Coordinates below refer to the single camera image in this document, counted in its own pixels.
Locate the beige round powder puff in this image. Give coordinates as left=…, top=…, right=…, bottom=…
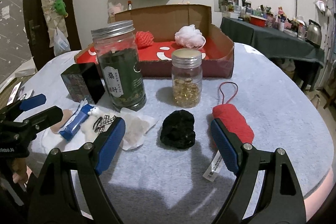
left=50, top=109, right=73, bottom=134

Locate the blue tissue packet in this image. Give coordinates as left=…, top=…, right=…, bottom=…
left=59, top=104, right=93, bottom=141

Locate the white cloth pad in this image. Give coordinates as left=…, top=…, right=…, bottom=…
left=120, top=108, right=158, bottom=151

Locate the black pom pom ball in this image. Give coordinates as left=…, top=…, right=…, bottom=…
left=159, top=110, right=196, bottom=149

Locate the tall jar of dark tea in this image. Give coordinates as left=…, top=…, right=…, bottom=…
left=91, top=20, right=146, bottom=111

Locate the red foam net ball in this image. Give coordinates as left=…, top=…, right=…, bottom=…
left=135, top=31, right=154, bottom=49

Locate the white mesh bath sponge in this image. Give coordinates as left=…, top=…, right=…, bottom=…
left=175, top=24, right=206, bottom=49

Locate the white plush bear with ribbon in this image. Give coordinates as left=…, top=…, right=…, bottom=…
left=80, top=107, right=117, bottom=143

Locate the person's left hand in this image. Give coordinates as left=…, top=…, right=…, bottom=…
left=12, top=158, right=29, bottom=184

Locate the white phone on table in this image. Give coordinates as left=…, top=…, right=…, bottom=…
left=7, top=81, right=34, bottom=106

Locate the beauty cream tin box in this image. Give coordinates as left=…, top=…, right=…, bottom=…
left=61, top=63, right=105, bottom=105

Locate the white plastic bag on door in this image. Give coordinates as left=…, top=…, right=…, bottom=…
left=54, top=27, right=71, bottom=56

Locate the green frog plush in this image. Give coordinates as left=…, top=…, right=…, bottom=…
left=54, top=0, right=68, bottom=18

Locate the small jar of golden capsules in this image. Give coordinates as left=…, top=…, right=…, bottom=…
left=171, top=48, right=203, bottom=108

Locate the dark green clothed side table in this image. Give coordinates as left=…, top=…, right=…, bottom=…
left=220, top=18, right=325, bottom=90

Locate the red basin on side table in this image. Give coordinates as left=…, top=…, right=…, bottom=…
left=249, top=15, right=267, bottom=27

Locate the dark wooden door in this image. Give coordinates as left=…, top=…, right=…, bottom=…
left=23, top=0, right=81, bottom=70

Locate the steel kettle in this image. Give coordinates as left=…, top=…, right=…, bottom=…
left=306, top=19, right=322, bottom=48

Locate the cardboard box red interior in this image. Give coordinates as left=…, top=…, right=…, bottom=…
left=74, top=3, right=235, bottom=80

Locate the pink pig plush on wall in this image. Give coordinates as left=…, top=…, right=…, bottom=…
left=108, top=2, right=123, bottom=20

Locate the orange capped brush on wall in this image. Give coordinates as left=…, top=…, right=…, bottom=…
left=127, top=1, right=132, bottom=10

